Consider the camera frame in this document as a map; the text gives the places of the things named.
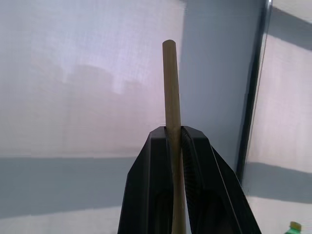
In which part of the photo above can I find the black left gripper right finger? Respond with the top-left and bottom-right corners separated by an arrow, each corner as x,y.
179,125 -> 262,234

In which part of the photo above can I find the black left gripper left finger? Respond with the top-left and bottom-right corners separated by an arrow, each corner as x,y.
117,126 -> 178,234

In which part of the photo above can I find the wooden chopstick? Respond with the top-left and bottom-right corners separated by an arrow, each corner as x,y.
162,39 -> 187,234

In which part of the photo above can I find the green plastic bottle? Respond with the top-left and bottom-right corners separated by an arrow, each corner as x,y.
287,221 -> 303,234

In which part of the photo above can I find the black window frame post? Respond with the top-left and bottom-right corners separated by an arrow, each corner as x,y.
235,0 -> 273,185

